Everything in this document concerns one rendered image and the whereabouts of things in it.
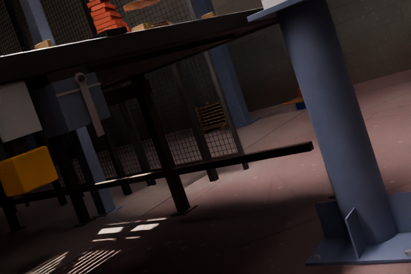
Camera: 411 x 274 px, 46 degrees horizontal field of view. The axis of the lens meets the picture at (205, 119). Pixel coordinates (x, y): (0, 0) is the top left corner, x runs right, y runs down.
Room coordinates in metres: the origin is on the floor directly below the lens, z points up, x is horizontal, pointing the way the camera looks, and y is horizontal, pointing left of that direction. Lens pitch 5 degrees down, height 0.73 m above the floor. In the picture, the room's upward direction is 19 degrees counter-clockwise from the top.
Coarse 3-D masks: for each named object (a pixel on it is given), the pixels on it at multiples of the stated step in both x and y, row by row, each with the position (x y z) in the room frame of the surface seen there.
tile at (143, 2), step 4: (140, 0) 1.79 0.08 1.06; (144, 0) 1.78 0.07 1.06; (148, 0) 1.80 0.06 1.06; (152, 0) 1.83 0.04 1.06; (156, 0) 1.85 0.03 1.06; (128, 4) 1.79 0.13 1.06; (132, 4) 1.79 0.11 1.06; (136, 4) 1.81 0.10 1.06; (140, 4) 1.83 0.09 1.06; (144, 4) 1.86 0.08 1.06; (148, 4) 1.88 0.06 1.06; (124, 8) 1.81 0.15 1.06; (128, 8) 1.82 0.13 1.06; (132, 8) 1.85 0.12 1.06; (136, 8) 1.88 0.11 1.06; (140, 8) 1.90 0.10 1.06
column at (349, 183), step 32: (288, 0) 1.53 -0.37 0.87; (320, 0) 1.59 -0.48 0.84; (288, 32) 1.62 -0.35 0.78; (320, 32) 1.57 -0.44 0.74; (320, 64) 1.57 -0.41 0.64; (320, 96) 1.58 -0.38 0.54; (352, 96) 1.59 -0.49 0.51; (320, 128) 1.61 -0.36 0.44; (352, 128) 1.57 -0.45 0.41; (352, 160) 1.57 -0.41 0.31; (352, 192) 1.58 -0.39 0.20; (384, 192) 1.60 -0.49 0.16; (352, 224) 1.54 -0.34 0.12; (384, 224) 1.57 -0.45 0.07; (320, 256) 1.62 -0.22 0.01; (352, 256) 1.54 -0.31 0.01; (384, 256) 1.47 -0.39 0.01
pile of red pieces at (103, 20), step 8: (96, 0) 2.64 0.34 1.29; (104, 0) 2.72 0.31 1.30; (96, 8) 2.64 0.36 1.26; (104, 8) 2.63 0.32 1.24; (112, 8) 2.74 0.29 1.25; (96, 16) 2.64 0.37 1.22; (104, 16) 2.64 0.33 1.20; (112, 16) 2.67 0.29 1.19; (120, 16) 2.81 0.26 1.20; (96, 24) 2.64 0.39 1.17; (104, 24) 2.64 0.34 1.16; (112, 24) 2.63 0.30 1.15; (120, 24) 2.72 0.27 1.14
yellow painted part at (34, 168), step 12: (12, 144) 1.06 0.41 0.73; (12, 156) 1.06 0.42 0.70; (24, 156) 1.03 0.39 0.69; (36, 156) 1.05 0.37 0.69; (48, 156) 1.07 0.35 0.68; (0, 168) 1.04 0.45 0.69; (12, 168) 1.01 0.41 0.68; (24, 168) 1.02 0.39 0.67; (36, 168) 1.04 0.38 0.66; (48, 168) 1.06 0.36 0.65; (12, 180) 1.02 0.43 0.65; (24, 180) 1.02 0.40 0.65; (36, 180) 1.03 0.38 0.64; (48, 180) 1.06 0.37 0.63; (12, 192) 1.04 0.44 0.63; (24, 192) 1.01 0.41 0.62
